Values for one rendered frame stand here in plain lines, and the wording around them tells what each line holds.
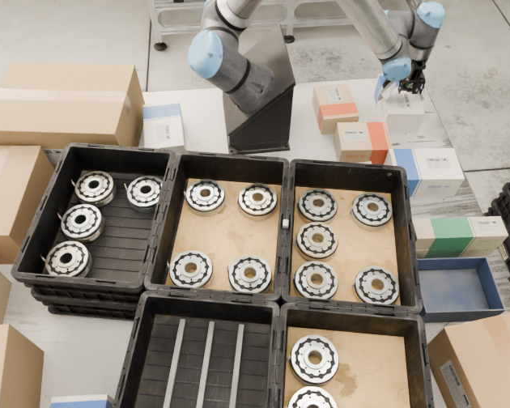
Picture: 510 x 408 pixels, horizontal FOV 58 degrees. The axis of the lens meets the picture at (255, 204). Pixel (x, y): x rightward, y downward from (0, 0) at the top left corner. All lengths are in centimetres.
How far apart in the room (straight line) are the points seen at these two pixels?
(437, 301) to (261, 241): 50
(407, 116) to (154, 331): 103
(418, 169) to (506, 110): 163
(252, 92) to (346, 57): 177
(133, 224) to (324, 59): 206
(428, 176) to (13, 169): 118
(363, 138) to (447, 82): 162
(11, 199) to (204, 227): 52
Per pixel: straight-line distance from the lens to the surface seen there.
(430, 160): 148
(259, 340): 107
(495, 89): 314
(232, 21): 136
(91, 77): 156
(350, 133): 151
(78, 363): 127
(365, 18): 121
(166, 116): 153
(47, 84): 158
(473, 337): 114
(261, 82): 136
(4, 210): 135
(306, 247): 114
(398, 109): 160
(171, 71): 296
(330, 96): 161
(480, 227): 134
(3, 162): 146
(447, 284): 136
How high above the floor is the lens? 185
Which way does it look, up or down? 55 degrees down
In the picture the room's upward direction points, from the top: straight up
